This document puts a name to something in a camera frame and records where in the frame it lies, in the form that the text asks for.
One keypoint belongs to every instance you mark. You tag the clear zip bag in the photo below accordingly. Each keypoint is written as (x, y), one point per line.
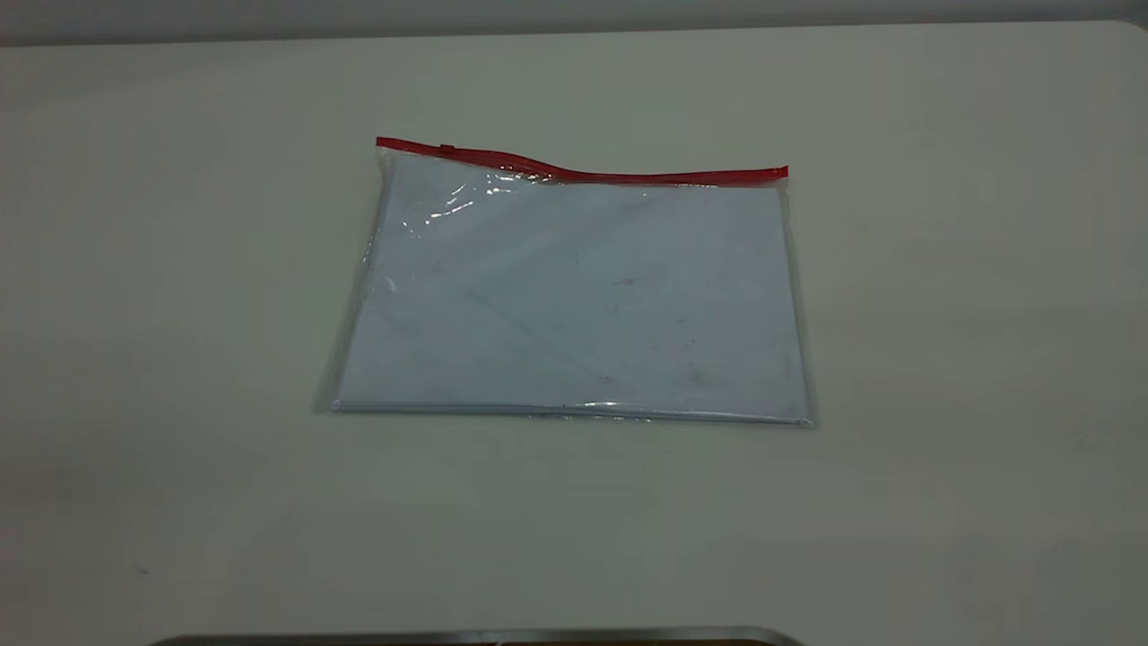
(574, 176)

